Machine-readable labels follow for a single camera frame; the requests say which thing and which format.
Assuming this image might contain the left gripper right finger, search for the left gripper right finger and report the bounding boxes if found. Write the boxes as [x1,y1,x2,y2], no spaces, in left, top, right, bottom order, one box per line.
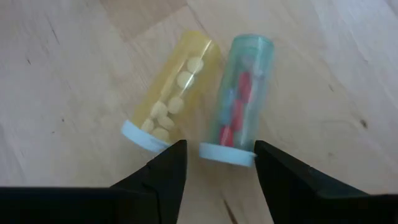
[254,139,371,224]

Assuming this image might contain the yellow pill bottle white tablets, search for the yellow pill bottle white tablets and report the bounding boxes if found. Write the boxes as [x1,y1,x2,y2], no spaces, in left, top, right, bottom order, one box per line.
[120,30,223,154]

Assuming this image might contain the teal pill bottle red capsules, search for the teal pill bottle red capsules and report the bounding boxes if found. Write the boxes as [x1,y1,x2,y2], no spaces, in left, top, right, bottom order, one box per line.
[198,33,275,168]

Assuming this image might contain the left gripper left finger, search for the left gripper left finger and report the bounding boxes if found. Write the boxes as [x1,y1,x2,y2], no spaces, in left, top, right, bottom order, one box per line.
[108,139,188,224]

